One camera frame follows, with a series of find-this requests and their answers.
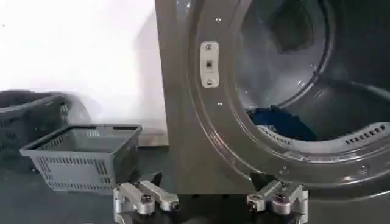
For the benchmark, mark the blue garment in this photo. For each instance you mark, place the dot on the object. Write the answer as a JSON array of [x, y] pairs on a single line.
[[283, 123]]

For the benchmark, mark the white door latch plate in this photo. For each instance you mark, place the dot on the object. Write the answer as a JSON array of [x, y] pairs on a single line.
[[209, 64]]

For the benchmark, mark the grey plastic laundry basket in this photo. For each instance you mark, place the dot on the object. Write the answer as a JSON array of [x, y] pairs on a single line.
[[82, 158]]

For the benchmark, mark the grey dryer machine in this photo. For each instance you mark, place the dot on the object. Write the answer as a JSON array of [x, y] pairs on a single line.
[[213, 137]]

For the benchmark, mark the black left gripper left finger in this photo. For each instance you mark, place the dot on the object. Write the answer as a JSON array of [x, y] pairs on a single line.
[[143, 198]]

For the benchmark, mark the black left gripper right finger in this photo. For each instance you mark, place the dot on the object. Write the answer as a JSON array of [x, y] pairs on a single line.
[[280, 199]]

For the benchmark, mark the dark plastic laundry basket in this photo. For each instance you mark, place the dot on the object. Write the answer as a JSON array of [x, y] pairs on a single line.
[[27, 121]]

